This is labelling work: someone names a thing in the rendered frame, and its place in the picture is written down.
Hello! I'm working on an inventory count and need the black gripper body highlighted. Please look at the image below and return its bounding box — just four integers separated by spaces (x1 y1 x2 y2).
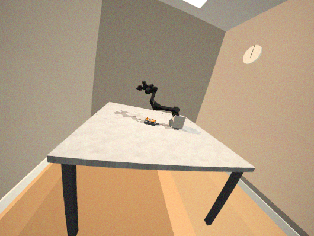
138 85 147 91

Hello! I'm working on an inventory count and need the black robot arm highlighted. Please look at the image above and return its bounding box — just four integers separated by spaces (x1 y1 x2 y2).
142 81 180 117

